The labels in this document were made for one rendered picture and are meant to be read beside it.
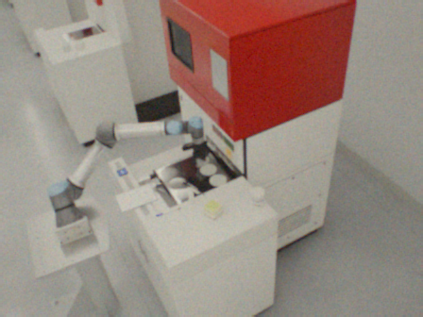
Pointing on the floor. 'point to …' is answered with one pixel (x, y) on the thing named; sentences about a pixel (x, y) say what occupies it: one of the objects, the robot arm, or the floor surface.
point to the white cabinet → (212, 279)
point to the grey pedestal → (90, 294)
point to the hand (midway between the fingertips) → (197, 165)
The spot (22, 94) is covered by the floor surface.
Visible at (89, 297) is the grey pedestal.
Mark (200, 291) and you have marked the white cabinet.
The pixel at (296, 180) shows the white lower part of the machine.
